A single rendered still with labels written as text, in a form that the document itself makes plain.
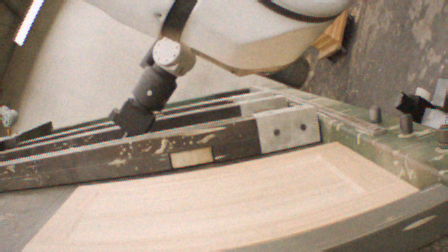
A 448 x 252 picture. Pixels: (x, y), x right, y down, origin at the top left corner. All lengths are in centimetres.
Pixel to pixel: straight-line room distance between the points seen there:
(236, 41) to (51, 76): 608
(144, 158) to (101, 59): 529
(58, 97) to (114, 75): 99
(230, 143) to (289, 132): 11
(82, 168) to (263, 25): 73
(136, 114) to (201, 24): 76
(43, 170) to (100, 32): 537
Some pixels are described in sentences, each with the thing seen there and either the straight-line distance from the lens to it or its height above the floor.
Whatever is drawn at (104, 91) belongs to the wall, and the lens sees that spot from 605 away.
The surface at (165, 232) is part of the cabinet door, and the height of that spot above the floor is 113.
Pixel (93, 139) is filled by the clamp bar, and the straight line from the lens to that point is 125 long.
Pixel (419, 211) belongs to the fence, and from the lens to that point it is 35.
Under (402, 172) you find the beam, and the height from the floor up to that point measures 89.
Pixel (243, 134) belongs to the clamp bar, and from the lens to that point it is 88.
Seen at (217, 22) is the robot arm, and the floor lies 116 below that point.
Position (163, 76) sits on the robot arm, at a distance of 97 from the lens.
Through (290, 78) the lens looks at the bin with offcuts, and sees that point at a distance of 514.
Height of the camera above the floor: 116
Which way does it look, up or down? 6 degrees down
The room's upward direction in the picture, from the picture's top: 69 degrees counter-clockwise
